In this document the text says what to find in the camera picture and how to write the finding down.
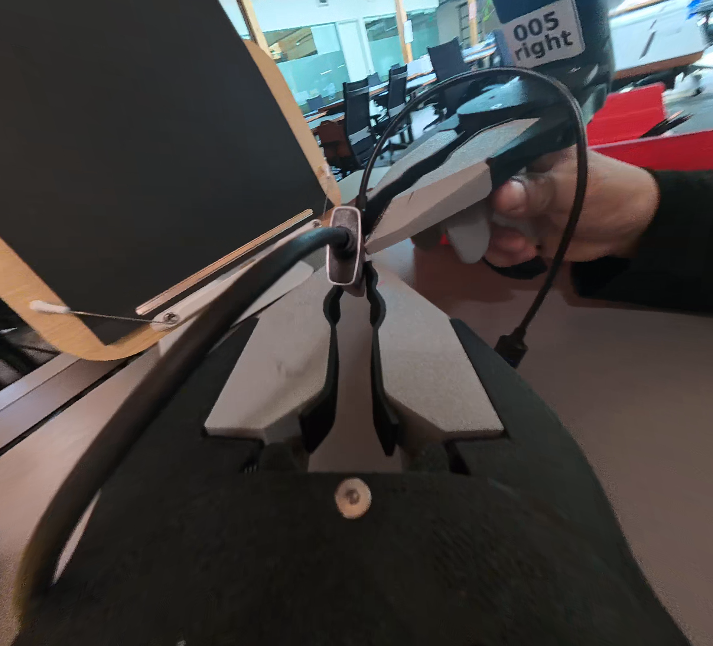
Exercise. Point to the black board on stand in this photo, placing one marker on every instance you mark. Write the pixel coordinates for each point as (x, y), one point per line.
(33, 312)

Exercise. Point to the black office chair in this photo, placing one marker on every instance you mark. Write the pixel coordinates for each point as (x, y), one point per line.
(446, 72)
(357, 117)
(396, 94)

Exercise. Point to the person's right hand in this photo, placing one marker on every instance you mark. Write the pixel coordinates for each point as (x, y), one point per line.
(591, 206)

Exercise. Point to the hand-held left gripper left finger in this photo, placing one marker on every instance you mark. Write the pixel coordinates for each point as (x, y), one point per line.
(273, 373)

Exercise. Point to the person's right forearm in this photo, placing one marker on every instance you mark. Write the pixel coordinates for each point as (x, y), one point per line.
(657, 245)

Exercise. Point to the black monitor screen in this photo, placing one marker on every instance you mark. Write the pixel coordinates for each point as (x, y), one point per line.
(123, 111)

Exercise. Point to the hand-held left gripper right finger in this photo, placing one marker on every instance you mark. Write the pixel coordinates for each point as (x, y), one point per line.
(435, 373)

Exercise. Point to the red plastic bin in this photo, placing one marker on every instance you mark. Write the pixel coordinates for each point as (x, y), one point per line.
(646, 128)

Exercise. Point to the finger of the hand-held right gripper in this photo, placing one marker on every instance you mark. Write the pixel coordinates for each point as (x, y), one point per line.
(457, 150)
(435, 206)

